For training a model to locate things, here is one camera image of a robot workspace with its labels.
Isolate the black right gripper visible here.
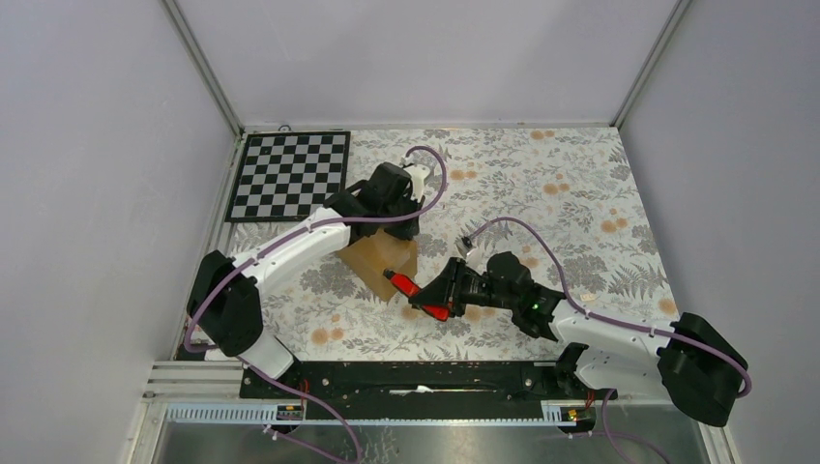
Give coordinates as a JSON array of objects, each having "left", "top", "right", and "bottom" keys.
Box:
[{"left": 410, "top": 256, "right": 517, "bottom": 317}]

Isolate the red black utility knife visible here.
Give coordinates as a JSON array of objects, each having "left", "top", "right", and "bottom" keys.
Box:
[{"left": 383, "top": 270, "right": 451, "bottom": 322}]

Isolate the brown cardboard express box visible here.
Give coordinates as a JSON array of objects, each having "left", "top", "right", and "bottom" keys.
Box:
[{"left": 337, "top": 230, "right": 418, "bottom": 302}]

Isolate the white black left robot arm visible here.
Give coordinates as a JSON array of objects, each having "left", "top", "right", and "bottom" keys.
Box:
[{"left": 188, "top": 162, "right": 430, "bottom": 397}]

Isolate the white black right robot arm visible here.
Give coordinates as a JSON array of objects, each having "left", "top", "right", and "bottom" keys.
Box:
[{"left": 388, "top": 252, "right": 748, "bottom": 427}]

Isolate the black white checkerboard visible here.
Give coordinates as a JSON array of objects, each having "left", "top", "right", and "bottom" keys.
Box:
[{"left": 224, "top": 131, "right": 351, "bottom": 223}]

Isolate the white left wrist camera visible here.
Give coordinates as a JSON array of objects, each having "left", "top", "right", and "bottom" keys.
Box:
[{"left": 402, "top": 163, "right": 430, "bottom": 202}]

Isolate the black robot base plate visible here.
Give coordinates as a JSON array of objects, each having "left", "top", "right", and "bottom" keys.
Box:
[{"left": 240, "top": 362, "right": 606, "bottom": 421}]

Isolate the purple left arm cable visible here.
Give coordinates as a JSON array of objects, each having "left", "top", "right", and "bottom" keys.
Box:
[{"left": 182, "top": 145, "right": 449, "bottom": 464}]

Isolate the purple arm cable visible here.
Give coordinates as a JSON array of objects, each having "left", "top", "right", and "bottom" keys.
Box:
[
  {"left": 182, "top": 145, "right": 449, "bottom": 464},
  {"left": 459, "top": 216, "right": 754, "bottom": 464}
]

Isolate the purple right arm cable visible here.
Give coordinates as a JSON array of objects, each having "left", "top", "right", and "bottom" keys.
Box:
[{"left": 459, "top": 216, "right": 754, "bottom": 464}]

